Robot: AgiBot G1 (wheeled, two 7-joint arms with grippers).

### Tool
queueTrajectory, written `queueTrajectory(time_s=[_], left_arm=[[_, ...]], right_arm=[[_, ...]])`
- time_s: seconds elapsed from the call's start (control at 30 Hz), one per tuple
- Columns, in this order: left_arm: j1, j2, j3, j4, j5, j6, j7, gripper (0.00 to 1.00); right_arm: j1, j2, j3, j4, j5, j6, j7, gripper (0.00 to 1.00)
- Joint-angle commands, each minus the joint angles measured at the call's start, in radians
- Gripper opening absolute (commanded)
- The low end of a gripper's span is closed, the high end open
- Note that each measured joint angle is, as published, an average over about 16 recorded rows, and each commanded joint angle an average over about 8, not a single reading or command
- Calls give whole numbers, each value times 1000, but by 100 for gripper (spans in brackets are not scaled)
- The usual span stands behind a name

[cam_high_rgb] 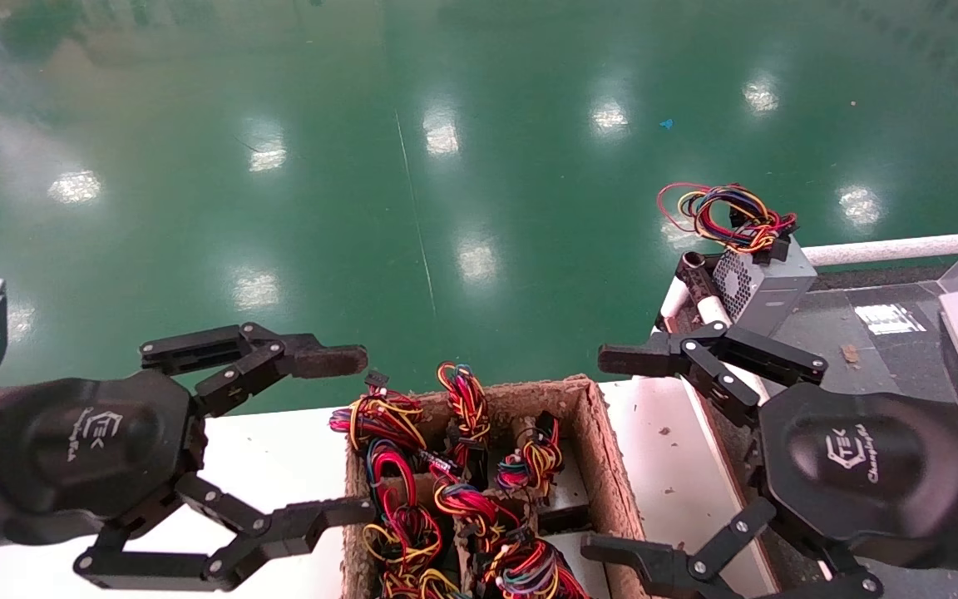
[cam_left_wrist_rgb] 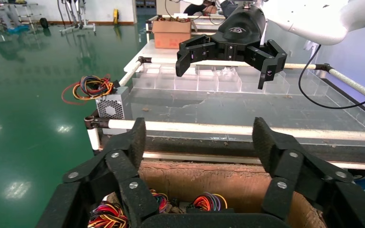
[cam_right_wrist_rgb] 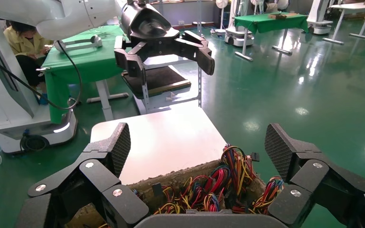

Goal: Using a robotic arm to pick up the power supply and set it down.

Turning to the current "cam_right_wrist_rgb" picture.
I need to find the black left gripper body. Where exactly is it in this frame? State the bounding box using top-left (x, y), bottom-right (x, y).
top-left (120, 1), bottom-right (181, 54)

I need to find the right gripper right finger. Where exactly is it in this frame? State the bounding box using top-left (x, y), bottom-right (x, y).
top-left (264, 123), bottom-right (365, 228)

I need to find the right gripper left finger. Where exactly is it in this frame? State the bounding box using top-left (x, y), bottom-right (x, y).
top-left (15, 123), bottom-right (150, 228)

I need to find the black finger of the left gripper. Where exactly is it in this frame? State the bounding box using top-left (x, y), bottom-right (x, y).
top-left (170, 30), bottom-right (216, 76)
top-left (114, 35), bottom-right (159, 86)

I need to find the power supply with coloured wires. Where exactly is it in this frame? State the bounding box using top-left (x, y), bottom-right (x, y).
top-left (202, 192), bottom-right (221, 213)
top-left (252, 175), bottom-right (286, 216)
top-left (209, 165), bottom-right (233, 193)
top-left (186, 177), bottom-right (208, 209)
top-left (220, 144), bottom-right (261, 196)
top-left (153, 185), bottom-right (185, 216)

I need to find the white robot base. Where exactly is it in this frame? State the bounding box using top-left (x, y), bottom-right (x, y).
top-left (0, 19), bottom-right (78, 155)

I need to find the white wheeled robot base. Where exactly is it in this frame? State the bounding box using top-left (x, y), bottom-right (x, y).
top-left (306, 0), bottom-right (334, 35)
top-left (225, 0), bottom-right (255, 48)

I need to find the grey metal shelf rack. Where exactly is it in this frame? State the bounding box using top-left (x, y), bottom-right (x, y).
top-left (132, 0), bottom-right (202, 115)

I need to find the green table cloth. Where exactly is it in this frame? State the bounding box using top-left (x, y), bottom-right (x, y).
top-left (40, 24), bottom-right (130, 124)
top-left (233, 12), bottom-right (309, 35)

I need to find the brown pulp cardboard box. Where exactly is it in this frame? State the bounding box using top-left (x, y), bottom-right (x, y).
top-left (65, 159), bottom-right (267, 228)

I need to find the flat cardboard box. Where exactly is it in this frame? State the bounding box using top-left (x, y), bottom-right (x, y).
top-left (268, 12), bottom-right (300, 20)

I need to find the person in yellow jacket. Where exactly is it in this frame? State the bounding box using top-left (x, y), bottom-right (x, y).
top-left (3, 20), bottom-right (55, 106)

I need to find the white desk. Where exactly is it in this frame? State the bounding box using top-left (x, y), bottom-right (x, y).
top-left (322, 1), bottom-right (365, 45)

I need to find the white table frame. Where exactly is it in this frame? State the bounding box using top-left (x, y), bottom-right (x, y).
top-left (234, 28), bottom-right (293, 62)
top-left (86, 79), bottom-right (130, 122)

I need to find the black hanging cable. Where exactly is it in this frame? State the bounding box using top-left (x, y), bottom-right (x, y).
top-left (0, 40), bottom-right (83, 111)

